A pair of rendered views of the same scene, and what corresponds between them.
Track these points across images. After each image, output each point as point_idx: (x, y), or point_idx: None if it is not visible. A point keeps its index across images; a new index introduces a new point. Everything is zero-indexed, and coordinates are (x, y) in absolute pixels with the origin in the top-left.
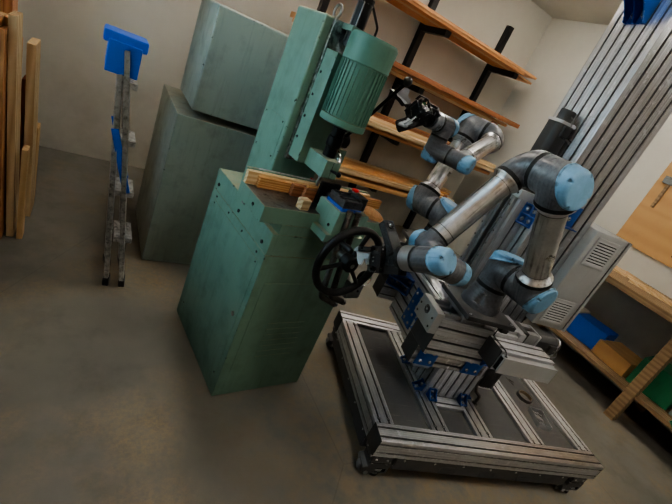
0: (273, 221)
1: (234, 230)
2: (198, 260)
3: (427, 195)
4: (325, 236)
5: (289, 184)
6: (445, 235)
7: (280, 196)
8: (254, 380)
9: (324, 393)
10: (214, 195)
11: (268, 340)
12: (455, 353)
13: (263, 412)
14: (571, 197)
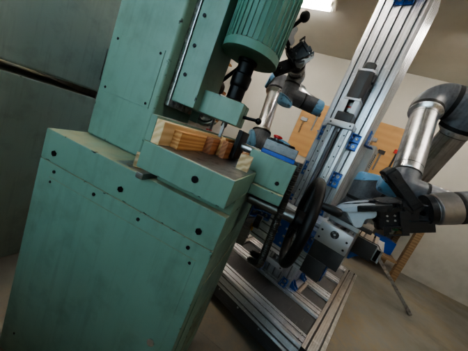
0: (232, 200)
1: (118, 220)
2: (33, 271)
3: (266, 136)
4: (281, 199)
5: (205, 138)
6: (423, 171)
7: (208, 157)
8: None
9: (219, 331)
10: (46, 170)
11: (189, 334)
12: (344, 259)
13: None
14: None
